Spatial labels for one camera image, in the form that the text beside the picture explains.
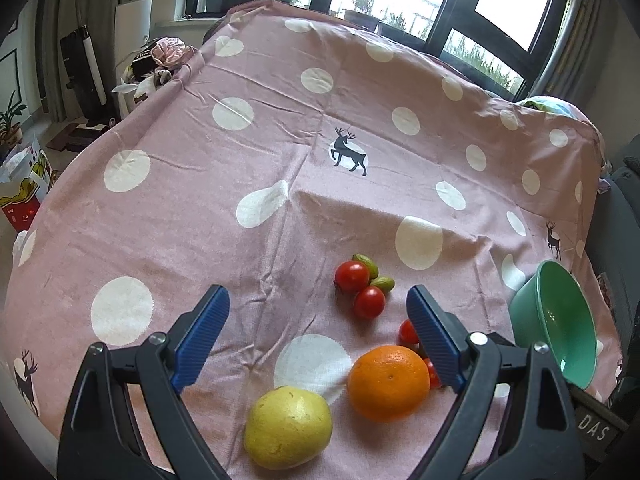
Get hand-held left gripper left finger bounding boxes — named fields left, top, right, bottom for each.
left=57, top=285, right=231, bottom=480

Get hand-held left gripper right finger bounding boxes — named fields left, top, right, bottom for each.
left=407, top=285, right=583, bottom=480

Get red tomato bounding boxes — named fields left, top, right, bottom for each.
left=424, top=357, right=443, bottom=390
left=398, top=319, right=421, bottom=346
left=334, top=261, right=371, bottom=295
left=354, top=286, right=387, bottom=320

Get orange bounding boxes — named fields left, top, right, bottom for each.
left=347, top=345, right=431, bottom=422

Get green bowl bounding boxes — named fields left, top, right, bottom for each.
left=509, top=259, right=600, bottom=391

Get yellow pear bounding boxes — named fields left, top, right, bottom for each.
left=244, top=386, right=333, bottom=471

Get pink polka dot blanket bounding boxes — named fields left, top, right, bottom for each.
left=0, top=0, right=626, bottom=480

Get grey sofa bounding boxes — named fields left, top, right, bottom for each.
left=585, top=135, right=640, bottom=411

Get colourful cardboard box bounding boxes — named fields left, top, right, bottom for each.
left=0, top=145, right=57, bottom=233

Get dark doormat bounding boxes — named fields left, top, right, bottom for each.
left=47, top=120, right=108, bottom=153

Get colourful pillow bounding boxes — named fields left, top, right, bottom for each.
left=517, top=95, right=608, bottom=161

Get indoor potted plant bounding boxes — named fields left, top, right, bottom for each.
left=0, top=90, right=28, bottom=150

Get pink cloth pile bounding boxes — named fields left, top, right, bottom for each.
left=150, top=37, right=201, bottom=68

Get black white upright vacuum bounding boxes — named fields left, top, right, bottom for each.
left=59, top=0, right=117, bottom=128

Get white board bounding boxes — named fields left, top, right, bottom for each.
left=114, top=0, right=153, bottom=86

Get grey curtain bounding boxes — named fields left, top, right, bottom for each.
left=532, top=0, right=621, bottom=106

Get outdoor potted plant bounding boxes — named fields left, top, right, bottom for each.
left=345, top=0, right=383, bottom=31

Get black framed window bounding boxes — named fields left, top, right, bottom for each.
left=175, top=0, right=566, bottom=101

